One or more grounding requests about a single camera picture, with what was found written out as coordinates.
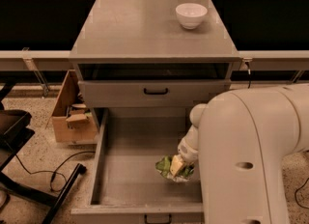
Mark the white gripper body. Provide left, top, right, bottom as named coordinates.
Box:
left=178, top=138, right=198, bottom=164

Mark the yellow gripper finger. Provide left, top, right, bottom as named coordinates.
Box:
left=170, top=154, right=185, bottom=177

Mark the green jalapeno chip bag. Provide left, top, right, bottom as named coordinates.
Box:
left=155, top=155, right=195, bottom=182

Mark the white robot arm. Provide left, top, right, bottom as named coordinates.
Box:
left=171, top=83, right=309, bottom=224

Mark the open grey middle drawer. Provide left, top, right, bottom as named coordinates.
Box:
left=71, top=107, right=204, bottom=224

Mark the closed grey upper drawer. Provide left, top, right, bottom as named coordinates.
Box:
left=78, top=80, right=231, bottom=107

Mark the grey drawer cabinet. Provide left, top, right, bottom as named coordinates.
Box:
left=70, top=0, right=239, bottom=124

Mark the cardboard box with scraps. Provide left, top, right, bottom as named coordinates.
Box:
left=51, top=70, right=98, bottom=144

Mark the white ceramic bowl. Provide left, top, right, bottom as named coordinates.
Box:
left=175, top=3, right=208, bottom=29

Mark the black office chair base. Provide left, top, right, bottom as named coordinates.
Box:
left=1, top=86, right=94, bottom=224

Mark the black cable on floor left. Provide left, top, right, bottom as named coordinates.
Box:
left=14, top=150, right=96, bottom=193

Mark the black cable at right edge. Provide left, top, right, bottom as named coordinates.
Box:
left=294, top=176, right=309, bottom=210

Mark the grey metal rail frame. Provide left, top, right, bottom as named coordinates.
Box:
left=0, top=0, right=309, bottom=98

